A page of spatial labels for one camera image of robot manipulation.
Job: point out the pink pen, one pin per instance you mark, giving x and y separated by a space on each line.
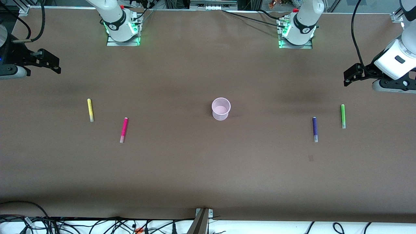
123 130

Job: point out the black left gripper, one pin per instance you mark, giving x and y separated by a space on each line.
369 71

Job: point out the metal rail bracket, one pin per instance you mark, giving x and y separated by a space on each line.
213 5

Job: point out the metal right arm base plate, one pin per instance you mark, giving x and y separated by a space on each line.
112 43

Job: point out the metal table edge bracket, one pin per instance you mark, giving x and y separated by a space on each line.
200 224

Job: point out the green pen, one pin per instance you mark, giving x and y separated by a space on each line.
343 115

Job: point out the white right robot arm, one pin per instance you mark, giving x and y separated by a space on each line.
114 18

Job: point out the pink mesh pen holder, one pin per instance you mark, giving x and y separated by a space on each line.
221 110

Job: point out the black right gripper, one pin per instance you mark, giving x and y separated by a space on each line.
18 53

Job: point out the purple pen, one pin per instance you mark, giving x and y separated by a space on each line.
315 128

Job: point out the aluminium frame corner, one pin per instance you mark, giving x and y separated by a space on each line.
398 17
24 10

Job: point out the yellow pen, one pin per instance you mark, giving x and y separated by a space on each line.
90 110

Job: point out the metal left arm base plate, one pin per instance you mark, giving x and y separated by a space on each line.
282 45

